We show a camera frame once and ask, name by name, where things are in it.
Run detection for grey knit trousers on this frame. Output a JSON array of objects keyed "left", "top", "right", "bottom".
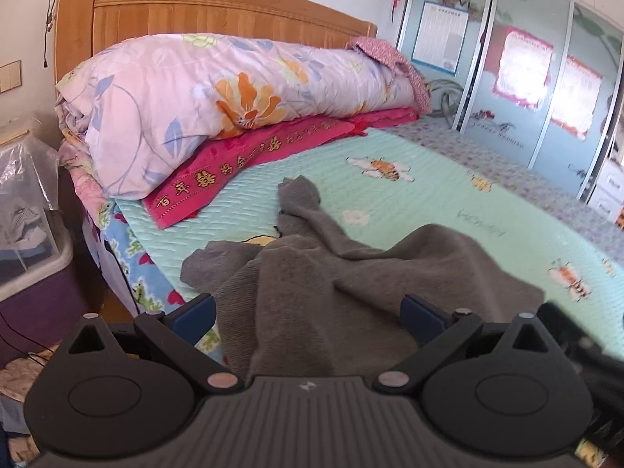
[{"left": 180, "top": 177, "right": 545, "bottom": 378}]

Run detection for mint green quilted bedspread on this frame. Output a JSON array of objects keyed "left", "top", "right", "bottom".
[{"left": 119, "top": 126, "right": 623, "bottom": 355}]

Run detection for clear plastic storage box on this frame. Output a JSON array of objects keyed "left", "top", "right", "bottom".
[{"left": 0, "top": 116, "right": 73, "bottom": 300}]

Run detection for magenta embroidered pillow cover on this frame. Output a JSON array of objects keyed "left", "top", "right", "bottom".
[{"left": 143, "top": 108, "right": 419, "bottom": 229}]

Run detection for white drawer cabinet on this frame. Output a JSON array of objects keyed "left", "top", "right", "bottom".
[{"left": 588, "top": 158, "right": 624, "bottom": 228}]

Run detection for floral rolled duvet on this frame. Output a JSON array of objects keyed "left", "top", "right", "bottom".
[{"left": 55, "top": 34, "right": 422, "bottom": 200}]

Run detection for red patterned cloth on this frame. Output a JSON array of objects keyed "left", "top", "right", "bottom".
[{"left": 346, "top": 36, "right": 431, "bottom": 114}]

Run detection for sliding door wardrobe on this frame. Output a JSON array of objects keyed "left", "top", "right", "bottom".
[{"left": 398, "top": 0, "right": 623, "bottom": 199}]

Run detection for wooden headboard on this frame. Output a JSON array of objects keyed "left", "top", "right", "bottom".
[{"left": 54, "top": 0, "right": 378, "bottom": 79}]

